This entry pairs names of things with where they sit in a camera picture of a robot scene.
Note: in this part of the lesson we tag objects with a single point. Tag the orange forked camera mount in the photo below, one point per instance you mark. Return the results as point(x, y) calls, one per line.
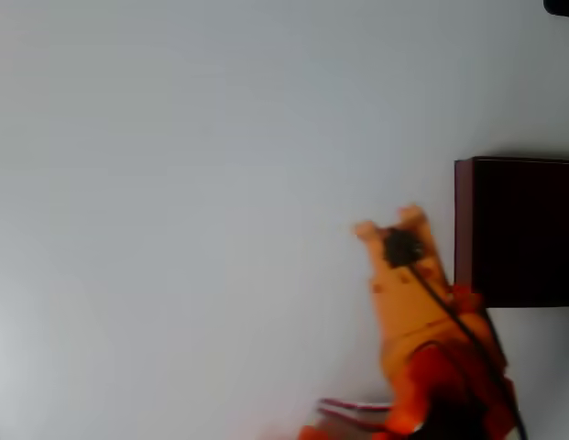
point(426, 238)

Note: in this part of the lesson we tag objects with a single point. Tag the black object at edge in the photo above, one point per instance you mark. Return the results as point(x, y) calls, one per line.
point(562, 7)

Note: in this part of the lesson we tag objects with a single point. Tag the orange gripper with servo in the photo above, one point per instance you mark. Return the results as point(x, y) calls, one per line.
point(399, 280)

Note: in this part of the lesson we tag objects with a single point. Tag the small black camera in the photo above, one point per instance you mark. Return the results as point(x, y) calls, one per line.
point(401, 247)

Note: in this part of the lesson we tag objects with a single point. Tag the dark red box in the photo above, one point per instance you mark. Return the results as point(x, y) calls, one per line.
point(517, 229)

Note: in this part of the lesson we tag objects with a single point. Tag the red-orange robot base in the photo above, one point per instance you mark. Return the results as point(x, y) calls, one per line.
point(330, 434)

